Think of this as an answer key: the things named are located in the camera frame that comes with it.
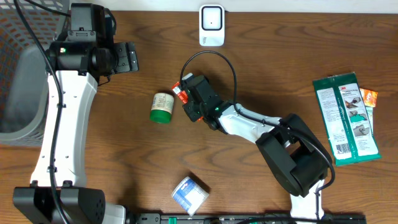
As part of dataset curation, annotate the green lid beige jar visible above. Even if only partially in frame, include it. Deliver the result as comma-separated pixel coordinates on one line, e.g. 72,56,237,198
150,93,174,124

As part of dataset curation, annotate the orange small packet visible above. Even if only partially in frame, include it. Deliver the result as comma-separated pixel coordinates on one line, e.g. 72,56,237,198
359,88,378,108

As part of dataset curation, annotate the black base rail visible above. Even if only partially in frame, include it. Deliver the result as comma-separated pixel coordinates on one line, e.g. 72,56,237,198
134,213,367,224

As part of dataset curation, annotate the red stick packet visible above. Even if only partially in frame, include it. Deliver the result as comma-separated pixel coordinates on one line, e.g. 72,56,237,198
172,82,203,122

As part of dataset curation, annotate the green 3M wipes pack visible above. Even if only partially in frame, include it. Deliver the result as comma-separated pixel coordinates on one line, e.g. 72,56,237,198
313,72,381,166

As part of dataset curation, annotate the blue white round tub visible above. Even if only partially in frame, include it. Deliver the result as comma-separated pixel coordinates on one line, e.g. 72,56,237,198
171,177,209,216

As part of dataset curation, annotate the white barcode scanner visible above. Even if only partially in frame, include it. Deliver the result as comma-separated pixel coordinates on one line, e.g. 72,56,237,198
199,4,225,47

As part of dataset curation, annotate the grey mesh basket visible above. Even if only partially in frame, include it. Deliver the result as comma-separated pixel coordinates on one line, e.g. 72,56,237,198
1,0,70,146

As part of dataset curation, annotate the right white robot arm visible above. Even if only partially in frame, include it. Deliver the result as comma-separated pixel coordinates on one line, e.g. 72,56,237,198
178,91,335,223

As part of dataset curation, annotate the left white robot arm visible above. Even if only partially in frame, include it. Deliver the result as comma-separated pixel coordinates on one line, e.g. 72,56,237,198
12,41,139,223

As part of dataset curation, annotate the mint green snack pack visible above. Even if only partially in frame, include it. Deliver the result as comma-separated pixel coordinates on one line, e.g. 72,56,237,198
366,107,374,134

